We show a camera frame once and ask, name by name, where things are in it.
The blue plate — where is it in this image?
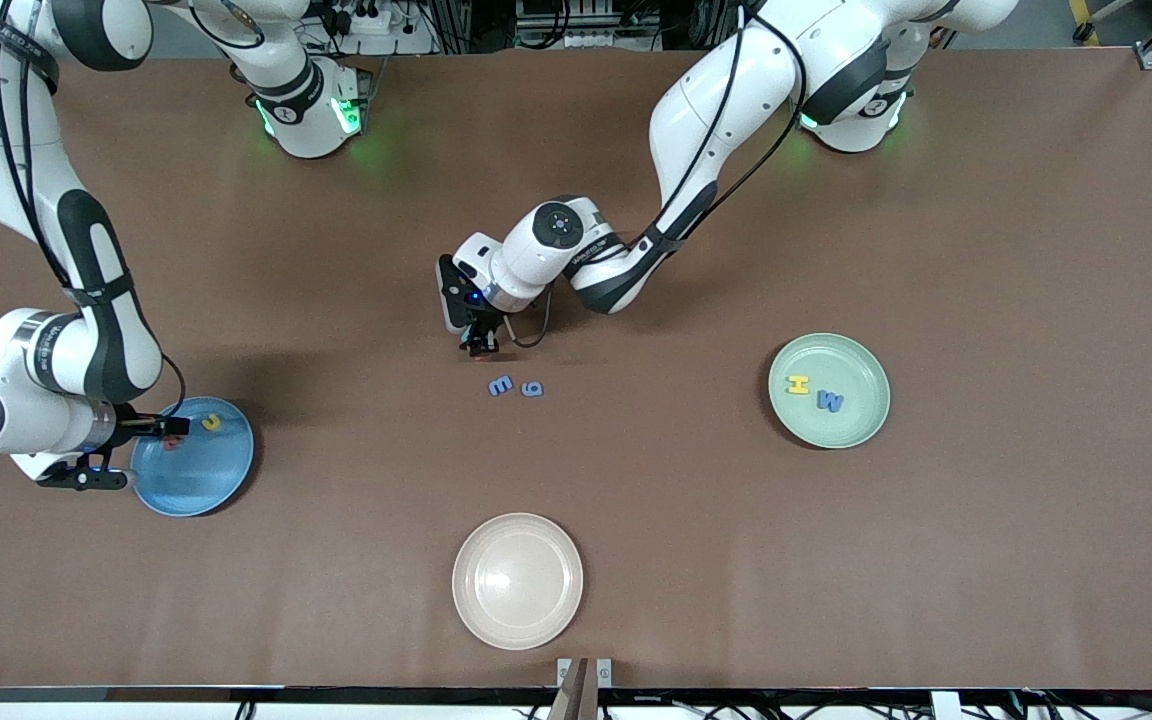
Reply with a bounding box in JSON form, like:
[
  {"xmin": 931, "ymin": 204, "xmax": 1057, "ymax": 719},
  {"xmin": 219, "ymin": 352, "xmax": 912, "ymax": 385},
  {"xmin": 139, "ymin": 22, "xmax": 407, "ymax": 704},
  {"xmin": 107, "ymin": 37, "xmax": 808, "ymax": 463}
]
[{"xmin": 130, "ymin": 397, "xmax": 255, "ymax": 518}]

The beige plate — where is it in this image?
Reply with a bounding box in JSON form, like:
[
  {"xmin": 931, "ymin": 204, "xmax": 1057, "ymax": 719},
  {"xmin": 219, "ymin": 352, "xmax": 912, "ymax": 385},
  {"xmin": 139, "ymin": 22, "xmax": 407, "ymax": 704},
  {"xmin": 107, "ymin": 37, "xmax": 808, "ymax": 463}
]
[{"xmin": 452, "ymin": 513, "xmax": 585, "ymax": 651}]

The white power strip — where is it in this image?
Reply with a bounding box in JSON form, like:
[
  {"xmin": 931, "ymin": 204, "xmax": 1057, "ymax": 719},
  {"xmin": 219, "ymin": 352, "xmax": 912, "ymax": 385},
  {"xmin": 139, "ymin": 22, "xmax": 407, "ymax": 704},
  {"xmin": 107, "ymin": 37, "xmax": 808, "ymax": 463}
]
[
  {"xmin": 321, "ymin": 0, "xmax": 437, "ymax": 56},
  {"xmin": 521, "ymin": 28, "xmax": 657, "ymax": 51}
]

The light green plate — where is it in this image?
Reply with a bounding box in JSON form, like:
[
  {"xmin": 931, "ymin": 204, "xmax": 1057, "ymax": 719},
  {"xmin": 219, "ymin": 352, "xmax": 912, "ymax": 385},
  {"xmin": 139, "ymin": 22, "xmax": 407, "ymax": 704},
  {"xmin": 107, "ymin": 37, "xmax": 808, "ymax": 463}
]
[{"xmin": 769, "ymin": 333, "xmax": 891, "ymax": 449}]

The brown wooden strip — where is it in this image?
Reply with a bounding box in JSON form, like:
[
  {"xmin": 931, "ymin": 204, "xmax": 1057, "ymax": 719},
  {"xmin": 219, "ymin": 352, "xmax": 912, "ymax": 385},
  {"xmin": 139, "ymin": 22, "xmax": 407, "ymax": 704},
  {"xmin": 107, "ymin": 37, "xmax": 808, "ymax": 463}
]
[{"xmin": 548, "ymin": 658, "xmax": 599, "ymax": 720}]

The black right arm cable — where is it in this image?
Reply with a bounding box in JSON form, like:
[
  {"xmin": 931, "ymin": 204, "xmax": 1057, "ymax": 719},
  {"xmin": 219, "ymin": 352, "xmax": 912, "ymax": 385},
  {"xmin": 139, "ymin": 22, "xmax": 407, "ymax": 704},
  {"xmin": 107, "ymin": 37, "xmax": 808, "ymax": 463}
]
[{"xmin": 0, "ymin": 0, "xmax": 187, "ymax": 413}]

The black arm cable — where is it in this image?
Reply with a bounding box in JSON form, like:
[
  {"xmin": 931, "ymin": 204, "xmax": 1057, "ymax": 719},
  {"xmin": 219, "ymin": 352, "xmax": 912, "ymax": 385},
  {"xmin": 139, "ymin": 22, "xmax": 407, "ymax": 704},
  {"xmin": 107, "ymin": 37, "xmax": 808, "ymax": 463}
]
[
  {"xmin": 0, "ymin": 0, "xmax": 187, "ymax": 413},
  {"xmin": 508, "ymin": 0, "xmax": 807, "ymax": 350}
]

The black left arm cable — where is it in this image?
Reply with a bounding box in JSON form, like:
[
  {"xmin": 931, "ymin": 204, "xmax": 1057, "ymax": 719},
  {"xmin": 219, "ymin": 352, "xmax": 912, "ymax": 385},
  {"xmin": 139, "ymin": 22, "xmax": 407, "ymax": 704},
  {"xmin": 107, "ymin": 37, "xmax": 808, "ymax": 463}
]
[{"xmin": 508, "ymin": 0, "xmax": 807, "ymax": 350}]

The small metal table bracket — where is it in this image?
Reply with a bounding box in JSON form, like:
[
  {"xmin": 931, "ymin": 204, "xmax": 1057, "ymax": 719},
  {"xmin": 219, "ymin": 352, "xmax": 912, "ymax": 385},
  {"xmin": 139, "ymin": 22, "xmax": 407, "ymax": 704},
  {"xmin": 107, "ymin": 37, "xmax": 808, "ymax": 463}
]
[{"xmin": 556, "ymin": 658, "xmax": 613, "ymax": 689}]

